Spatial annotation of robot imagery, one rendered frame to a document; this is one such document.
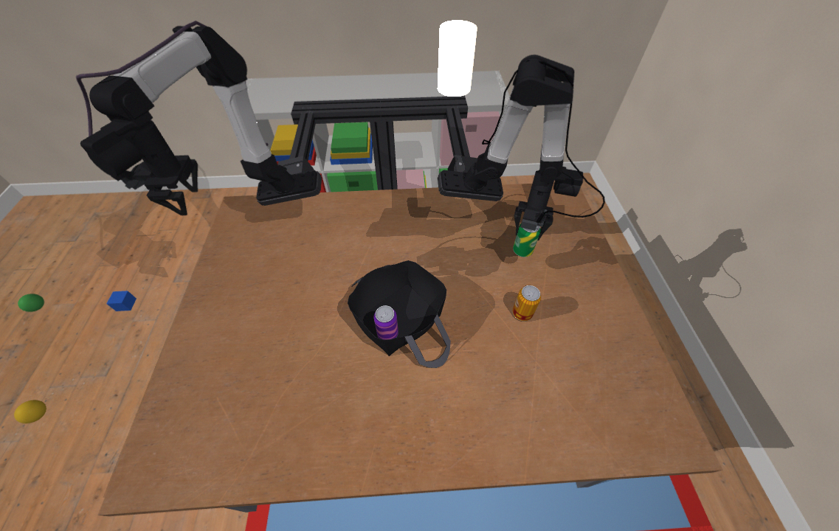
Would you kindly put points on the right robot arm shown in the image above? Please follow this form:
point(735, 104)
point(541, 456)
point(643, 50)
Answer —
point(117, 96)

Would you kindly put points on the purple drink can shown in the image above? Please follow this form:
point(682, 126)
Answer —
point(385, 319)

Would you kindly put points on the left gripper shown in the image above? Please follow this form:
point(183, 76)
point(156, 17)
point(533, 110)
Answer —
point(533, 210)

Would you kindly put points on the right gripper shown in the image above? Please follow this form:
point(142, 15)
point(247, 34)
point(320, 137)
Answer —
point(165, 170)

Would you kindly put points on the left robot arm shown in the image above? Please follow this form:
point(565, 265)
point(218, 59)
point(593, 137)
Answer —
point(534, 84)

